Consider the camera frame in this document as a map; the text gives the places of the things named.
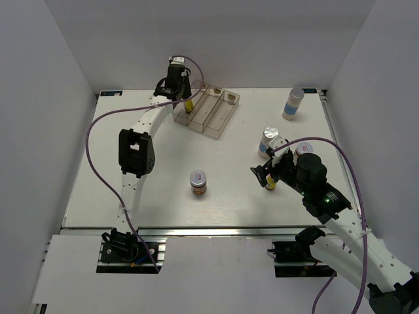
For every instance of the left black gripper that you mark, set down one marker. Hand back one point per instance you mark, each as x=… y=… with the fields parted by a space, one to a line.
x=187 y=92

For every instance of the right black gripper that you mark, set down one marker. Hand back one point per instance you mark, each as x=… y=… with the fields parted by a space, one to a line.
x=262 y=171

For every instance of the yellow label brown bottle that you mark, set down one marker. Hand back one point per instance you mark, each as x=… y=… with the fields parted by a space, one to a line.
x=188 y=106

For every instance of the white bottle silver cap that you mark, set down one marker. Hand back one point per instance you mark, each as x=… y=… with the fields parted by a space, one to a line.
x=269 y=133

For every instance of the red label spice jar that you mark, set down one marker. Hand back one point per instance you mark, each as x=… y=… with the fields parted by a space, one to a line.
x=198 y=181

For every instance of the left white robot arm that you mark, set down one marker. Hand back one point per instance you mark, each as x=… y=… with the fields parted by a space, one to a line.
x=136 y=155

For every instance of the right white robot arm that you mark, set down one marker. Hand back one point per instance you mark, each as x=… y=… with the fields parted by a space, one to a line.
x=389 y=285

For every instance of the clear plastic organizer tray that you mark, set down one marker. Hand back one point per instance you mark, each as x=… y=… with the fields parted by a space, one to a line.
x=212 y=109

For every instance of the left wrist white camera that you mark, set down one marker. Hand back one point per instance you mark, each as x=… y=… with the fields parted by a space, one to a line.
x=177 y=60

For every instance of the wrist white camera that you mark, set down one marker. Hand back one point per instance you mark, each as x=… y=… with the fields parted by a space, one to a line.
x=273 y=148
x=177 y=60

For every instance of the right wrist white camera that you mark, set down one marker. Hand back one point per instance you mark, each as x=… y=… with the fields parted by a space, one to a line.
x=273 y=148

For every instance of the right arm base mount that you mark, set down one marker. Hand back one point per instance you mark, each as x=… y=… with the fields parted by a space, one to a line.
x=293 y=259

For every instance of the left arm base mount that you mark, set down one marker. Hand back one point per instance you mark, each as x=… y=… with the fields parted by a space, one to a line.
x=125 y=253

